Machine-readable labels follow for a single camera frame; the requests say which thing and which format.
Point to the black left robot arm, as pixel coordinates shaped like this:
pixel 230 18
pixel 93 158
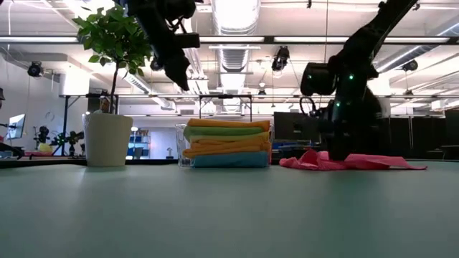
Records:
pixel 161 9

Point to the green table mat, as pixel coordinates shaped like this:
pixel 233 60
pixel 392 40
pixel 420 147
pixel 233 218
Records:
pixel 229 215

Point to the white-screen monitor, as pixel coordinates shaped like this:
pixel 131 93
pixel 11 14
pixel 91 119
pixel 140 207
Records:
pixel 16 125

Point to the lab bench robot arm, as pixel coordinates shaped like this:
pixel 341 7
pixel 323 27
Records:
pixel 71 138

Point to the black light strip bar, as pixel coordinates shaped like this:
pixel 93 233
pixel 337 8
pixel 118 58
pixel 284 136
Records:
pixel 233 39

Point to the black computer monitor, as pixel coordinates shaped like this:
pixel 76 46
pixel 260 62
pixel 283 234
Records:
pixel 294 125

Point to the clear plastic bin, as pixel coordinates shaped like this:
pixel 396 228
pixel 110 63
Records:
pixel 181 150

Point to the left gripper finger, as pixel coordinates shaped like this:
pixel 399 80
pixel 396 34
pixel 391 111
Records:
pixel 175 68
pixel 185 71

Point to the blue microfiber towel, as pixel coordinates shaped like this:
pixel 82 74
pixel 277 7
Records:
pixel 233 160

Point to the black rail stand post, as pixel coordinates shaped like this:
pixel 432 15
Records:
pixel 65 125

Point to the long horizontal ceiling rail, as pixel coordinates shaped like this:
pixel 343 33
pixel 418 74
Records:
pixel 233 96

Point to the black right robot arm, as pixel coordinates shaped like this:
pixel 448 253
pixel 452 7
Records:
pixel 376 28

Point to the black hanging spotlight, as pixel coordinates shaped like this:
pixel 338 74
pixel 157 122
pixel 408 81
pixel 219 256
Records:
pixel 280 59
pixel 155 66
pixel 410 65
pixel 35 69

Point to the blue storage shelf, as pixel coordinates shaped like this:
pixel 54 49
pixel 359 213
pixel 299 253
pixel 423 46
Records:
pixel 138 143

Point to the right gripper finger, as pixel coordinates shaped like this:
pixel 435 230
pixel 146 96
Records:
pixel 349 152
pixel 336 152

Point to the yellow microfiber towel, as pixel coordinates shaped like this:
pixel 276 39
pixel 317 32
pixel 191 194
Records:
pixel 251 137

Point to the green leafy plant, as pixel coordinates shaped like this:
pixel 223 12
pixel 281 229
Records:
pixel 114 36

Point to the pink microfiber towel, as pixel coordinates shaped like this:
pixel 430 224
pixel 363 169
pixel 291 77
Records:
pixel 376 162

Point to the beige plant pot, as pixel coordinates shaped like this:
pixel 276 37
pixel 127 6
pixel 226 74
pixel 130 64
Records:
pixel 107 139

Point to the green microfiber towel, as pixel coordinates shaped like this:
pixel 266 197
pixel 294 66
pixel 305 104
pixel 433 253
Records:
pixel 222 131

